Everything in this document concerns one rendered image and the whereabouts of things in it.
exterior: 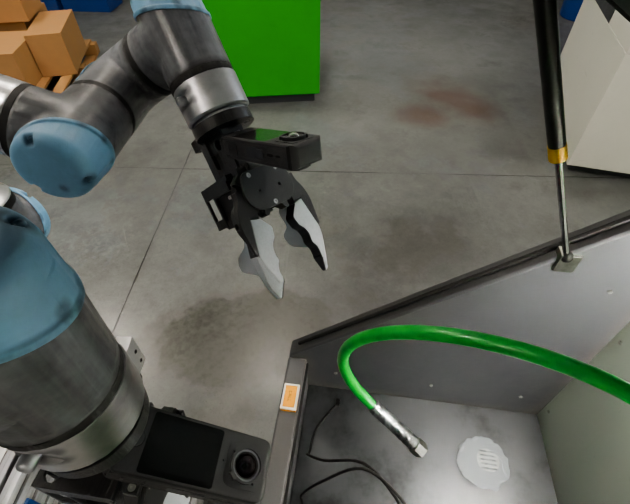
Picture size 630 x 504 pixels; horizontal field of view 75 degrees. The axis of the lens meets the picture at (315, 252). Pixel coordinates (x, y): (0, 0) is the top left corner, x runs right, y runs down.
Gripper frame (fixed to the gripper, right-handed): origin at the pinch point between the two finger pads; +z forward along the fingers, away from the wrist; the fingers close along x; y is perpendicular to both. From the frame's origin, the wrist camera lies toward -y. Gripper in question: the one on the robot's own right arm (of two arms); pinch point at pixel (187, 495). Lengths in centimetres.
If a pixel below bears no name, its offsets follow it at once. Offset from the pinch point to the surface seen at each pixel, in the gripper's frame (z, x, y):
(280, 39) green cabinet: 72, -320, 59
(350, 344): -7.2, -15.0, -14.6
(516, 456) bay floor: 42, -24, -51
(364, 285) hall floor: 125, -131, -21
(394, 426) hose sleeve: 7.1, -12.5, -21.4
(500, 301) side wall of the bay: 4.9, -33.1, -37.2
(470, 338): -16.7, -11.4, -24.4
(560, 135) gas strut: -24, -33, -34
